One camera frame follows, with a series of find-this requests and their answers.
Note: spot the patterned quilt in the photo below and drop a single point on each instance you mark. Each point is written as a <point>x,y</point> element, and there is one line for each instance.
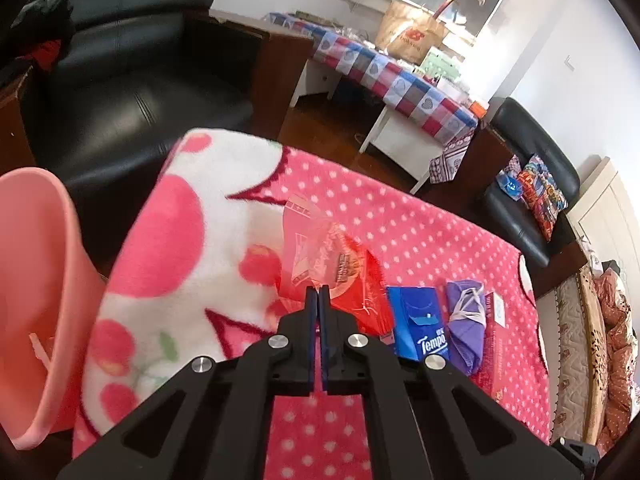
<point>620,350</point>

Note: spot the pink dotted blanket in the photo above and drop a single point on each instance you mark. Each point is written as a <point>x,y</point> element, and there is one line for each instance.
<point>400,230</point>

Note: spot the colourful printed cushion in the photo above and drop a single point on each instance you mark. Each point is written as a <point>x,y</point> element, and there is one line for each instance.
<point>542,195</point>

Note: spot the blue tissue pack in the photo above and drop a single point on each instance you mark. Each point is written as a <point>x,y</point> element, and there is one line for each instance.
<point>415,320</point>

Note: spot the brown paper bag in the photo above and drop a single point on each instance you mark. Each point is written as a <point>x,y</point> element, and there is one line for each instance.
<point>410,35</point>

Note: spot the red cloth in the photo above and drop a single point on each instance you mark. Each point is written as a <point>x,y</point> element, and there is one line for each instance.
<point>45,55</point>

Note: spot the green box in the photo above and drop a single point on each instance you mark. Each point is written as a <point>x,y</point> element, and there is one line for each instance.
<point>440,64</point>

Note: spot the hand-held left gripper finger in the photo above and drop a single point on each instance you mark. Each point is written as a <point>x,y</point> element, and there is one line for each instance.
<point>324,310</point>
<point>312,310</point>

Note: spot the white desk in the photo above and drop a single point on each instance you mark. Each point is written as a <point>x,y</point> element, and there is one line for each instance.
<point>400,145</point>

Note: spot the pink plastic bin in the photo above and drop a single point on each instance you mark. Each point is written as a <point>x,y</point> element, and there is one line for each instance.
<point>35,270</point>

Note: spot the checkered cloth table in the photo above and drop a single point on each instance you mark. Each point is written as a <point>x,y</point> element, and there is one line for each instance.
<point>400,90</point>

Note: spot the bed mattress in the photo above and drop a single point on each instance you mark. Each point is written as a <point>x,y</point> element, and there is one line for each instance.
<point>575,350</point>

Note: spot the purple patterned hanging cloth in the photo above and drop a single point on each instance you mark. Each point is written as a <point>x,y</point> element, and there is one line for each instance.
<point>450,160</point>

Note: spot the orange box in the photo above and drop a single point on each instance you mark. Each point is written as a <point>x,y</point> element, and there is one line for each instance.
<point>478,109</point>

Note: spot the plaid cloth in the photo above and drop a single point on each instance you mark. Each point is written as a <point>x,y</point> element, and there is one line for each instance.
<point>513,165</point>

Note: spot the long red box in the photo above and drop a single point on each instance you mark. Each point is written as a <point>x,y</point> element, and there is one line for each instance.
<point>492,360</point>

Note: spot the dark clothes pile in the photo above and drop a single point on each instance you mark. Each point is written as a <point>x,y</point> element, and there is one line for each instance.
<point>45,15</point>

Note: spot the red transparent wrapper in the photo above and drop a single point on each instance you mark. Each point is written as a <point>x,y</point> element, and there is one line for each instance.
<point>360,285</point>

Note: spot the blue crumpled bag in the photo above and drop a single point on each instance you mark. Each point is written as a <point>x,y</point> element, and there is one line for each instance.
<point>510,185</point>

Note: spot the purple face mask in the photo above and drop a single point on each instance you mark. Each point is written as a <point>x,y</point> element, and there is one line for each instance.
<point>465,340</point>

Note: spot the black leather armchair wooden arms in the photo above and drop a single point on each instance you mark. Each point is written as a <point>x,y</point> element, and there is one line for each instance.
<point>140,85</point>

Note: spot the wooden coat stand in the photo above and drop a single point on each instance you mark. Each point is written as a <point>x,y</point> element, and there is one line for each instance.
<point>447,5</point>

